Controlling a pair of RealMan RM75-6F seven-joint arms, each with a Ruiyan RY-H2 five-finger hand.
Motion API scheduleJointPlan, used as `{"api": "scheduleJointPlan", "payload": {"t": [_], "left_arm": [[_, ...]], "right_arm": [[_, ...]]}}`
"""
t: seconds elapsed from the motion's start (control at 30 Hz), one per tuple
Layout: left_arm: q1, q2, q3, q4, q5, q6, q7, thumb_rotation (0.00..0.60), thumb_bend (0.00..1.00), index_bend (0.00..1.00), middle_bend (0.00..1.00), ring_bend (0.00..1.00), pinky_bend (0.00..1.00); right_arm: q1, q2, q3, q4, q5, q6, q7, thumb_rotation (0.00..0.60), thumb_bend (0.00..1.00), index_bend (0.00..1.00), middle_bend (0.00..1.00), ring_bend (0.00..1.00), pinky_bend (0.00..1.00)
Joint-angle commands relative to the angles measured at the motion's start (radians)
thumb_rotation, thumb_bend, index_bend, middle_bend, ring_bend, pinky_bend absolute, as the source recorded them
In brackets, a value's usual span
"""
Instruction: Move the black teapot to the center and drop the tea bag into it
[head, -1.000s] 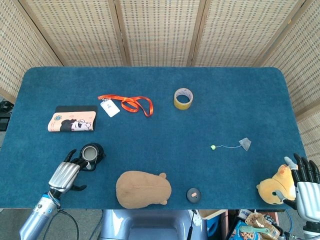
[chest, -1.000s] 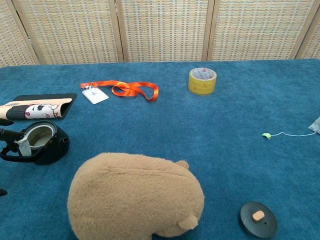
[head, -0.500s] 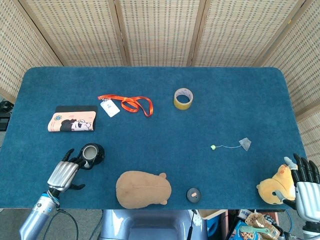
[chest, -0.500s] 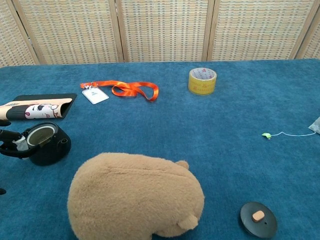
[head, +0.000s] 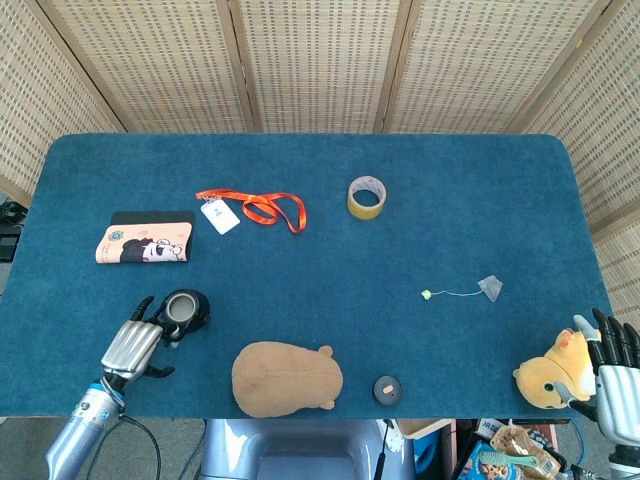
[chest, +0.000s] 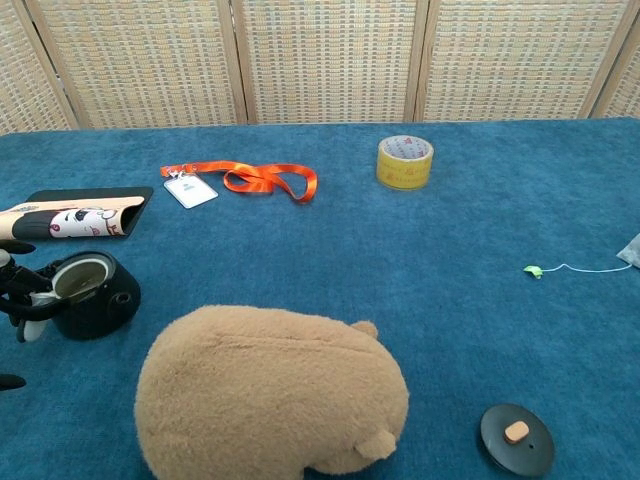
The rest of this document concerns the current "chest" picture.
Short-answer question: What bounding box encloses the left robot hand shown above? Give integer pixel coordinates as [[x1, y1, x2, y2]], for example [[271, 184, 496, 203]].
[[0, 239, 66, 392]]

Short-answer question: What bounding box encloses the black teapot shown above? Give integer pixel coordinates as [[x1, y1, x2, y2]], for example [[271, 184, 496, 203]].
[[0, 250, 142, 342]]

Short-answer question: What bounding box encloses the tea bag with green tag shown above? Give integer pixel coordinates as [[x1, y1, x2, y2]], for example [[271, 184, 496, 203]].
[[523, 230, 640, 280]]

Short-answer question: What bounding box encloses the black teapot lid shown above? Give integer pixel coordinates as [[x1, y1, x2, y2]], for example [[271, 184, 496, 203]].
[[480, 403, 556, 478]]

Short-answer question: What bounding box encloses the rolled cartoon mouse pad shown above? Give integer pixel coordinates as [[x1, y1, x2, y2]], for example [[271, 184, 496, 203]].
[[0, 186, 155, 242]]

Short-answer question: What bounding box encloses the white ID badge holder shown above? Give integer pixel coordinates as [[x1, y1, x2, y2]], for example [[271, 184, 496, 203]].
[[163, 172, 220, 210]]

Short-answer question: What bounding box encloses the woven folding screen panel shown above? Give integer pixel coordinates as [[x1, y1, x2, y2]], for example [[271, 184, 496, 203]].
[[413, 0, 639, 123], [230, 0, 429, 125], [592, 14, 640, 120], [24, 0, 249, 130], [0, 0, 80, 135]]

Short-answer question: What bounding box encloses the brown plush capybara toy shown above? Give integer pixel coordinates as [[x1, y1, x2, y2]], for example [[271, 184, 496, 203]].
[[133, 304, 411, 480]]

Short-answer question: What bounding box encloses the blue carpet table cover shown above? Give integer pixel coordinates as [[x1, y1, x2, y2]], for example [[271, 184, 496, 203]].
[[0, 117, 640, 480]]

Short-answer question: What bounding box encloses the yellow packing tape roll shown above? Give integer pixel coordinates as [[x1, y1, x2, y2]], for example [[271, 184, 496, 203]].
[[375, 134, 435, 192]]

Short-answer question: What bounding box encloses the orange lanyard strap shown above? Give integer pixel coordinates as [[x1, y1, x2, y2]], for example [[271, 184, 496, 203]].
[[159, 159, 319, 205]]

